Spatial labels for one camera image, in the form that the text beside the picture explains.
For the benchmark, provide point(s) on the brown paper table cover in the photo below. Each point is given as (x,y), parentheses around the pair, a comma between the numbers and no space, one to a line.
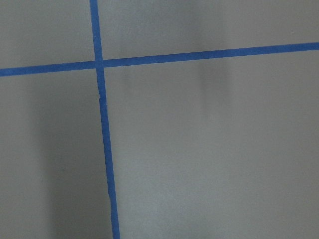
(159,119)

